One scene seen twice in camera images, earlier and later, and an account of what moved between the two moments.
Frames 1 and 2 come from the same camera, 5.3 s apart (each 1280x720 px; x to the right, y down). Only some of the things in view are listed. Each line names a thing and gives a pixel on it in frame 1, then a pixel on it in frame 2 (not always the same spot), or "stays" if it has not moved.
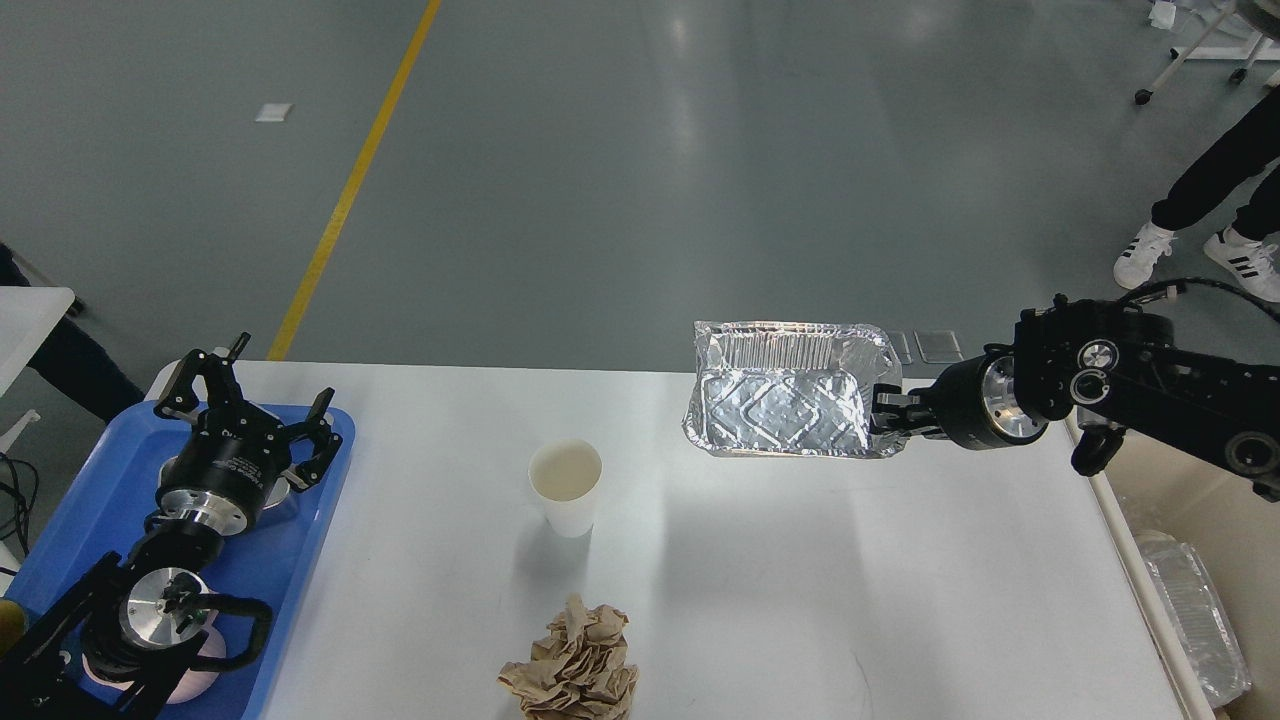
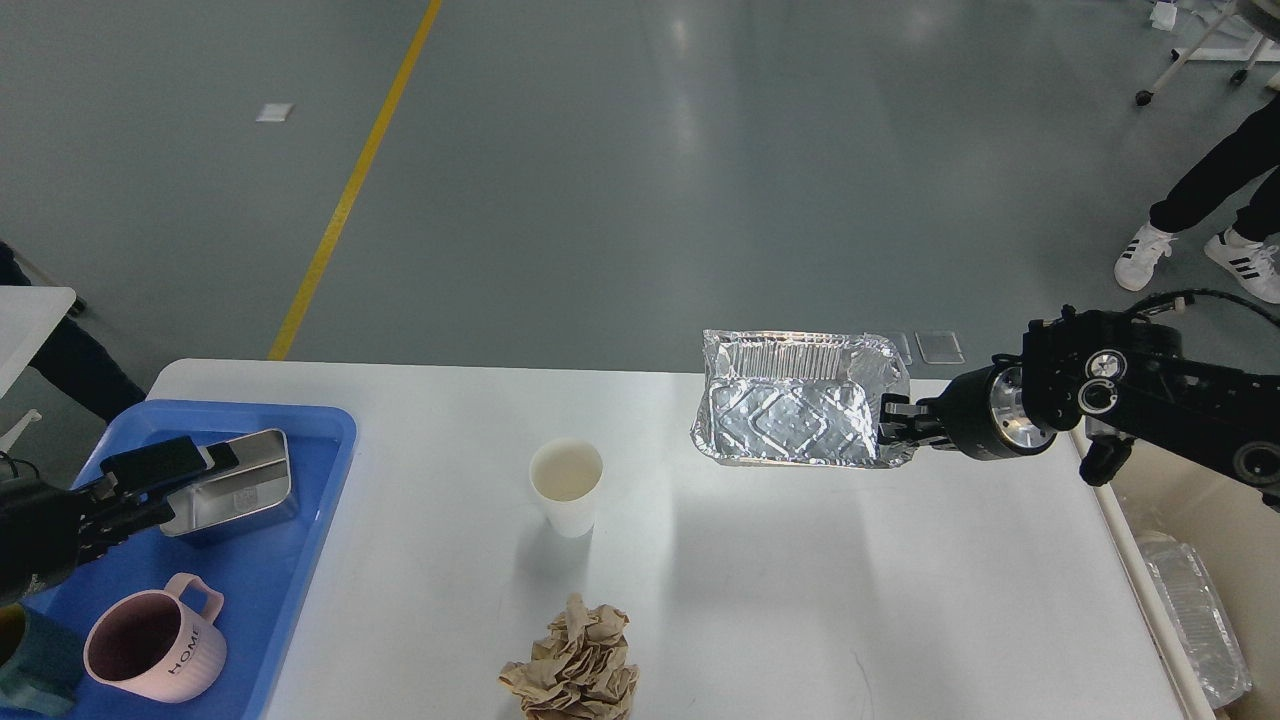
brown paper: x=579 y=669 stays
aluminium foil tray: x=790 y=388 stays
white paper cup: x=567 y=473 stays
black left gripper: x=219 y=477 to x=42 y=529
